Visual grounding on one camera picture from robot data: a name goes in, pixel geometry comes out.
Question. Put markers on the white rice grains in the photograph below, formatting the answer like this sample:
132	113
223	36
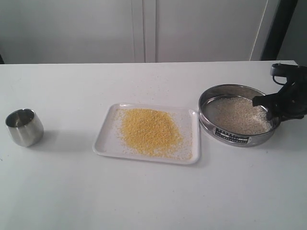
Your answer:
238	115

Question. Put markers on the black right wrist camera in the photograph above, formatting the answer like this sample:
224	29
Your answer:
290	72

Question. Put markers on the round steel sieve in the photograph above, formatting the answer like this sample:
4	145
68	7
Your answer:
233	139

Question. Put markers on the white plastic tray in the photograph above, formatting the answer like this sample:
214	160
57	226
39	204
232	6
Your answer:
108	143

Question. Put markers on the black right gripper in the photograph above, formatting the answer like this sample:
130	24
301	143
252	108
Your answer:
290	102

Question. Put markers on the stainless steel cup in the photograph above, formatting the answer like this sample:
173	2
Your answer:
24	127

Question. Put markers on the yellow grain powder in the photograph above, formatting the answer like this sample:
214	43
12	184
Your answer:
153	134

